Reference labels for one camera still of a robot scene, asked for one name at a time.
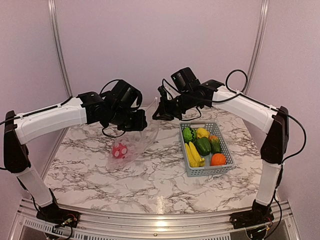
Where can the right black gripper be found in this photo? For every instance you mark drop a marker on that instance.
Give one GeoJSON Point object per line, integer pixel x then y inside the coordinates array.
{"type": "Point", "coordinates": [165, 110]}

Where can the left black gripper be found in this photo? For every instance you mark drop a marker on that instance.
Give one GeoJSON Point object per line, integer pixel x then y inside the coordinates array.
{"type": "Point", "coordinates": [139, 125]}

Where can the green watermelon toy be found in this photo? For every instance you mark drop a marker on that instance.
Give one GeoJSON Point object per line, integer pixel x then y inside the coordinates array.
{"type": "Point", "coordinates": [189, 134]}

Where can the clear zip top bag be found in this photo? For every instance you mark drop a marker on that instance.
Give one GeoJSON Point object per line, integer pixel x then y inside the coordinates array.
{"type": "Point", "coordinates": [137, 142]}

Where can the red apple toy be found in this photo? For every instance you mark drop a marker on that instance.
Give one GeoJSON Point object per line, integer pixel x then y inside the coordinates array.
{"type": "Point", "coordinates": [119, 151]}

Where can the yellow bell pepper toy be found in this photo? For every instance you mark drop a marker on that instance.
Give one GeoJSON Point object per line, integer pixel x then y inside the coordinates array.
{"type": "Point", "coordinates": [202, 133]}

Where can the green bell pepper toy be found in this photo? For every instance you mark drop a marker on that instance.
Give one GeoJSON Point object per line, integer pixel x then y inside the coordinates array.
{"type": "Point", "coordinates": [203, 146]}

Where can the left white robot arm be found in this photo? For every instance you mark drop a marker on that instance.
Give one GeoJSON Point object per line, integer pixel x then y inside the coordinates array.
{"type": "Point", "coordinates": [119, 106]}

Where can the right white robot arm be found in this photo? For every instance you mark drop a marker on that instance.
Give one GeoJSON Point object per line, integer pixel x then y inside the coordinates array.
{"type": "Point", "coordinates": [271, 120]}

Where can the yellow banana toy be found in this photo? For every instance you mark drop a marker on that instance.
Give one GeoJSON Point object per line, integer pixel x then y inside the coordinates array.
{"type": "Point", "coordinates": [194, 158]}

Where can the green orange mango toy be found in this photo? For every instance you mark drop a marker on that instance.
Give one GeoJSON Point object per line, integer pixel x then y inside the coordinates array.
{"type": "Point", "coordinates": [215, 144]}

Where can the orange toy fruit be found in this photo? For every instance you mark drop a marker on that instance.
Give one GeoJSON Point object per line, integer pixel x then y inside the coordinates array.
{"type": "Point", "coordinates": [218, 159]}

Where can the grey plastic basket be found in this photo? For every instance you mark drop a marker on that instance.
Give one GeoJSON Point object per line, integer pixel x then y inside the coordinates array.
{"type": "Point", "coordinates": [207, 170]}

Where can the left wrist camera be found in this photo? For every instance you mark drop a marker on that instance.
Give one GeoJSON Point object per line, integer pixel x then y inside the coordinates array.
{"type": "Point", "coordinates": [137, 103]}

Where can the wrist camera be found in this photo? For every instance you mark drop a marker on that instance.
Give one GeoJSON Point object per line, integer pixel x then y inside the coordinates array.
{"type": "Point", "coordinates": [137, 103]}
{"type": "Point", "coordinates": [164, 92]}

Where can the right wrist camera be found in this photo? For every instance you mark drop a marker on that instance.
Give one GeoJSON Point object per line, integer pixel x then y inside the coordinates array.
{"type": "Point", "coordinates": [164, 92]}

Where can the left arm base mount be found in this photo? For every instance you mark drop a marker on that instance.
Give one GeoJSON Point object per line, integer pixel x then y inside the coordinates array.
{"type": "Point", "coordinates": [59, 216]}

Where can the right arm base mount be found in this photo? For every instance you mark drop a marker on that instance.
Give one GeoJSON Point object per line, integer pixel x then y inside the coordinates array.
{"type": "Point", "coordinates": [250, 217]}

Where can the left aluminium frame post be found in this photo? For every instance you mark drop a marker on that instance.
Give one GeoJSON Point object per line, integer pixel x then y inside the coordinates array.
{"type": "Point", "coordinates": [58, 46]}

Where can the aluminium frame post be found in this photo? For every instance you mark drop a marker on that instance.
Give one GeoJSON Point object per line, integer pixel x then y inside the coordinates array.
{"type": "Point", "coordinates": [259, 37]}
{"type": "Point", "coordinates": [58, 46]}

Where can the aluminium front rail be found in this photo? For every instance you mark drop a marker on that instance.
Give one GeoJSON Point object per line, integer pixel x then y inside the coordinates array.
{"type": "Point", "coordinates": [107, 225]}

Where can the right aluminium frame post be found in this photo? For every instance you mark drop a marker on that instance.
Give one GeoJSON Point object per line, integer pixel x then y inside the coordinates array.
{"type": "Point", "coordinates": [259, 37]}

